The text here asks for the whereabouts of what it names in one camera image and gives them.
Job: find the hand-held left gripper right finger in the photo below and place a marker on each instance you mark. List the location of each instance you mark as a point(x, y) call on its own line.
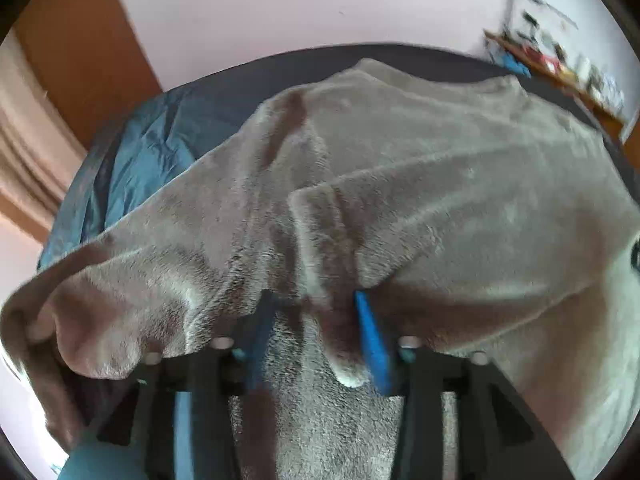
point(375, 345)

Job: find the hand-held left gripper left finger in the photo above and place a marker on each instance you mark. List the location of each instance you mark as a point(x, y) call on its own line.
point(260, 340)

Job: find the brown fleece garment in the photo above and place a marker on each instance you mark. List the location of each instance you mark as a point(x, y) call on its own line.
point(425, 185)

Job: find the beige curtain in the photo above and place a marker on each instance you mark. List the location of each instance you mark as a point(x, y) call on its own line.
point(30, 135)

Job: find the blue bag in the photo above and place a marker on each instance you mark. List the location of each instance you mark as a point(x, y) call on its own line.
point(515, 65)

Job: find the wooden desk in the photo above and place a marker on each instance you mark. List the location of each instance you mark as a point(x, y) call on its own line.
point(605, 120)

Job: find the red box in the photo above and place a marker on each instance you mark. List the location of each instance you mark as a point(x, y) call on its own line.
point(550, 62)

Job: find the brown wooden panel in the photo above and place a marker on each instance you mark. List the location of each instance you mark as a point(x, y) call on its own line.
point(85, 50)

